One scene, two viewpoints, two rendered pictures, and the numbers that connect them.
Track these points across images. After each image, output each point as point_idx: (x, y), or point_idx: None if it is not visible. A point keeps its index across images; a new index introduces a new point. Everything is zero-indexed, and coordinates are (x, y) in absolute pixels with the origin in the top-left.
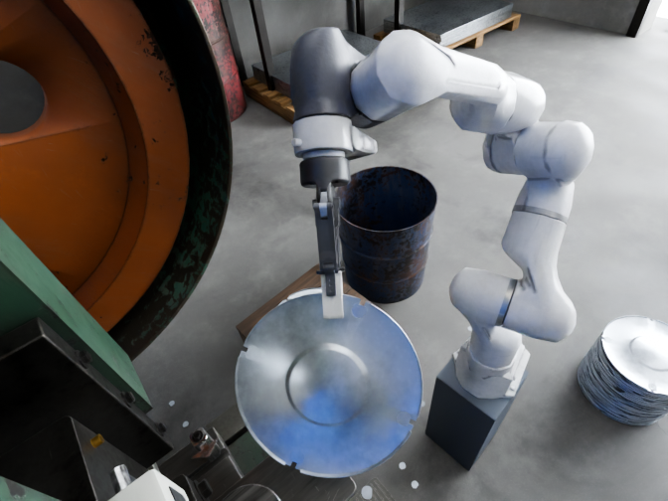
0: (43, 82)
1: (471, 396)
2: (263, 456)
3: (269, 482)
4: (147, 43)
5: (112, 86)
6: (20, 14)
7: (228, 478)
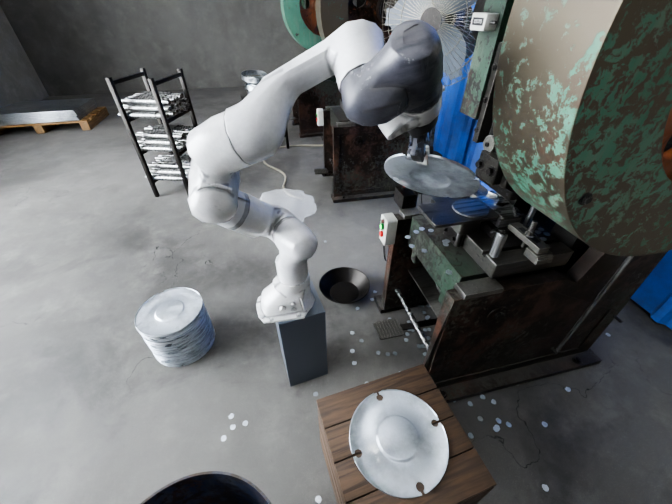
0: None
1: (313, 294)
2: (461, 262)
3: (459, 215)
4: None
5: None
6: None
7: (482, 244)
